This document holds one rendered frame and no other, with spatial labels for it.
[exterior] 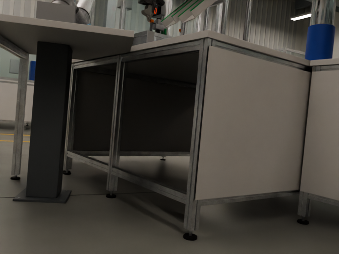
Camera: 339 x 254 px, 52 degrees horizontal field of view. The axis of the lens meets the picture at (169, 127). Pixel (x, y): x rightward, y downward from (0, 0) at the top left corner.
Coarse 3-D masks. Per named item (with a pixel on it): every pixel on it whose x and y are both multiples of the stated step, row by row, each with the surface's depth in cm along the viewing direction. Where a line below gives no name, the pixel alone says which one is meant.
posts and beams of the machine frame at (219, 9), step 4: (220, 4) 323; (216, 8) 326; (220, 8) 323; (216, 12) 326; (220, 12) 324; (216, 16) 325; (220, 16) 325; (216, 20) 325; (220, 20) 324; (216, 24) 325; (220, 24) 325; (216, 28) 324
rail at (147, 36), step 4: (140, 32) 194; (144, 32) 191; (148, 32) 188; (152, 32) 190; (136, 36) 197; (140, 36) 195; (144, 36) 190; (148, 36) 189; (152, 36) 190; (136, 40) 197; (140, 40) 194; (144, 40) 190; (148, 40) 189; (152, 40) 190; (132, 44) 201; (136, 44) 197
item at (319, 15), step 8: (312, 0) 213; (320, 0) 206; (328, 0) 205; (312, 8) 211; (320, 8) 206; (328, 8) 205; (312, 16) 211; (320, 16) 206; (328, 16) 205; (312, 24) 210
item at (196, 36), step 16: (208, 32) 137; (144, 48) 175; (256, 48) 155; (128, 64) 235; (144, 64) 228; (160, 64) 222; (176, 64) 216; (192, 64) 210; (304, 64) 178; (176, 80) 311; (192, 80) 299
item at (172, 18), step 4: (188, 0) 196; (192, 0) 183; (196, 0) 184; (184, 4) 195; (188, 4) 182; (180, 8) 194; (184, 8) 181; (172, 12) 192; (176, 12) 179; (180, 12) 180; (168, 16) 191; (172, 16) 178; (176, 16) 179; (164, 20) 190; (168, 20) 191; (172, 20) 192; (176, 20) 179; (164, 24) 190; (168, 24) 191; (172, 24) 183
